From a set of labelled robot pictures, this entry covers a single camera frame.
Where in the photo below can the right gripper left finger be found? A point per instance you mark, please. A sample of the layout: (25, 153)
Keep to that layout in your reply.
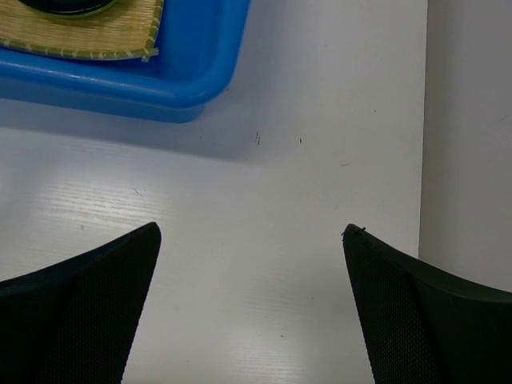
(75, 321)

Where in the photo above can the blue plastic bin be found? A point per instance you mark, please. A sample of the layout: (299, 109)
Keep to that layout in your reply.
(198, 44)

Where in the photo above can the black round plate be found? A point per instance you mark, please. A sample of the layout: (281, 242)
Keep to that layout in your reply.
(64, 4)

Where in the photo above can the bamboo placemat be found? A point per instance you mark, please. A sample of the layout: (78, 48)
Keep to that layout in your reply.
(119, 30)

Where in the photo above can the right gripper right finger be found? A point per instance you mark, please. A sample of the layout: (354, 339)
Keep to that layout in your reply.
(421, 324)

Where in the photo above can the green plastic plate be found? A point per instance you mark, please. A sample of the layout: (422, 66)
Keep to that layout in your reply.
(80, 14)

